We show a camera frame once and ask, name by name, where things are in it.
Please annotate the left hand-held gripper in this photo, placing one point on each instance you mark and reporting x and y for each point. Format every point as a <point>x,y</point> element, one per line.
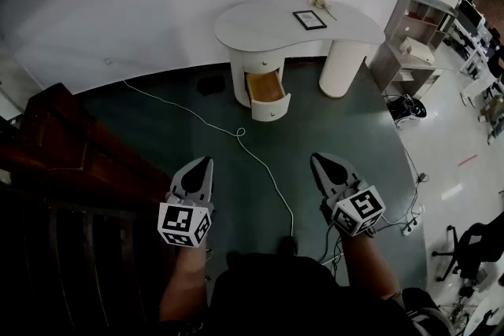
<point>183,221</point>

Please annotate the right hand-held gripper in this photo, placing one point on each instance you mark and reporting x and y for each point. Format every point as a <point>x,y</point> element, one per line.
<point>356,208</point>

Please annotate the white drawer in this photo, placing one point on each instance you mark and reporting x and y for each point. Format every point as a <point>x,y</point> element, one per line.
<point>263,61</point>
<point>267,92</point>

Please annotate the person's left forearm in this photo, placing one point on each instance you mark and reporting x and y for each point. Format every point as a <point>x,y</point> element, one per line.
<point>184,283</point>

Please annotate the person's right forearm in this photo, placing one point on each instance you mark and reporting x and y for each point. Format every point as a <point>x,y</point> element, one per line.
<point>366,267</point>

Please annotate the closed white drawer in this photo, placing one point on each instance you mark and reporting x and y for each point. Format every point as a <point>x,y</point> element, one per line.
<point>263,61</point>

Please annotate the white dressing table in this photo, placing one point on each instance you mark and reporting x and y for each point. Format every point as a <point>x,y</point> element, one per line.
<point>271,27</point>

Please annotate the black floor object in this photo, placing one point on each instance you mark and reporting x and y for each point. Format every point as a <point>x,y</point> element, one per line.
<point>210,85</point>

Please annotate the white power strip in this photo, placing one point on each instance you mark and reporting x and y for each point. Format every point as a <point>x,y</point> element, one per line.
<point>412,222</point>

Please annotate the black and white floor device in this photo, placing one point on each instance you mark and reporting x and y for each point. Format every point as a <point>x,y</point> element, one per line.
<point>407,111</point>

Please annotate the person's black shirt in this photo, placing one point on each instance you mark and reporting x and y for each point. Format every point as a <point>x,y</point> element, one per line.
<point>299,295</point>

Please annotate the dark wooden furniture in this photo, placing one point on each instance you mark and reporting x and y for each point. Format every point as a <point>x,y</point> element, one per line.
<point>67,200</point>

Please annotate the beige cardboard box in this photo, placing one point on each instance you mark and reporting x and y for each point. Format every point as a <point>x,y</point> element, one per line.
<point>417,50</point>

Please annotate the grey shelving unit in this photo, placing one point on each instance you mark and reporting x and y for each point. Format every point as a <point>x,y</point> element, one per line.
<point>413,47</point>

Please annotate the black office chair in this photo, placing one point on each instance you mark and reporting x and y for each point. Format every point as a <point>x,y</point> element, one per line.
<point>478,248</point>

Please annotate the person's striped black shorts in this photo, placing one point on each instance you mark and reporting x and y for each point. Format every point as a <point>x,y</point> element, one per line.
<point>427,312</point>

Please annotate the white flower stem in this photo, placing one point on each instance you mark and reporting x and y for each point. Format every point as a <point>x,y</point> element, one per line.
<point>319,2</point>

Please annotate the white office desk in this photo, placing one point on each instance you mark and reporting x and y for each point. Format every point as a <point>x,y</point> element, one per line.
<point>478,51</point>

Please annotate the black picture frame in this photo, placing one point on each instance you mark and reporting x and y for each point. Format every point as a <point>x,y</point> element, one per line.
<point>310,19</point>

